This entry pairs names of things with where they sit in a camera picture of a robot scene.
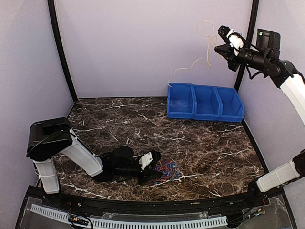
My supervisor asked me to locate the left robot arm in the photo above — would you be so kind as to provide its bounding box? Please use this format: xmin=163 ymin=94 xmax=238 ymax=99
xmin=26 ymin=117 xmax=163 ymax=208

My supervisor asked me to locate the white slotted cable duct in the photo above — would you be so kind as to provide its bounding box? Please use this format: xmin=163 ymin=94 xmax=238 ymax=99
xmin=30 ymin=204 xmax=227 ymax=229

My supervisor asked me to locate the black left corner post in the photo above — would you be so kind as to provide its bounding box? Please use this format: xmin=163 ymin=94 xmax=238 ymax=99
xmin=47 ymin=0 xmax=78 ymax=103

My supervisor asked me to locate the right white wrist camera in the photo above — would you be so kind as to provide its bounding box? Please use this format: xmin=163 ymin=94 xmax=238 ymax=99
xmin=218 ymin=25 xmax=244 ymax=56

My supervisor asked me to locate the red blue cable pile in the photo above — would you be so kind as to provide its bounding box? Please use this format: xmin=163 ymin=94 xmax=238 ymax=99
xmin=150 ymin=160 xmax=181 ymax=184

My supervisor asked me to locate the middle blue storage bin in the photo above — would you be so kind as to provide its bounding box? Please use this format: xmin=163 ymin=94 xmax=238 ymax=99
xmin=193 ymin=84 xmax=223 ymax=121

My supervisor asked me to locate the left blue storage bin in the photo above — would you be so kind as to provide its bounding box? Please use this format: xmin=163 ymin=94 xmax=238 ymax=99
xmin=167 ymin=83 xmax=195 ymax=119

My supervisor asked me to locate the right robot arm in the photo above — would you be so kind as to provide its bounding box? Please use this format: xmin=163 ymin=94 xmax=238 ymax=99
xmin=214 ymin=25 xmax=305 ymax=207

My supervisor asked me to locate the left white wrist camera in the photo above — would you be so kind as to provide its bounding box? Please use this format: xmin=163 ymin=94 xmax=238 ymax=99
xmin=138 ymin=152 xmax=153 ymax=171

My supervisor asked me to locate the black front rail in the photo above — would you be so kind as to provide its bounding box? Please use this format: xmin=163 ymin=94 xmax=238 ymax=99
xmin=24 ymin=186 xmax=282 ymax=223

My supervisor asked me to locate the black right corner post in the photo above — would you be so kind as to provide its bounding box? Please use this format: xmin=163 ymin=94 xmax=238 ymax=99
xmin=234 ymin=0 xmax=260 ymax=93

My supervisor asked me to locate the blue storage bin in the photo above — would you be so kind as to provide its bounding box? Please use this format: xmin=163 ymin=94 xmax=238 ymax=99
xmin=193 ymin=84 xmax=223 ymax=121
xmin=167 ymin=83 xmax=195 ymax=119
xmin=216 ymin=87 xmax=244 ymax=123

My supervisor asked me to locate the black corner post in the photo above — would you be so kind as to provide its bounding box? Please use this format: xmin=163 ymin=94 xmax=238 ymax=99
xmin=47 ymin=0 xmax=78 ymax=103
xmin=234 ymin=0 xmax=260 ymax=93

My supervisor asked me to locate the right blue storage bin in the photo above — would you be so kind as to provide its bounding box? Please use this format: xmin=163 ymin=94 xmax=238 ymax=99
xmin=216 ymin=87 xmax=244 ymax=123

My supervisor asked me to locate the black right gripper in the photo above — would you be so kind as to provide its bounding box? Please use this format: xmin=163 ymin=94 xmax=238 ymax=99
xmin=214 ymin=43 xmax=269 ymax=72

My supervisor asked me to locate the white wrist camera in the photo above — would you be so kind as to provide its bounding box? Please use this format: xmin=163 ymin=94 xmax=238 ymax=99
xmin=138 ymin=152 xmax=153 ymax=171
xmin=218 ymin=25 xmax=244 ymax=56

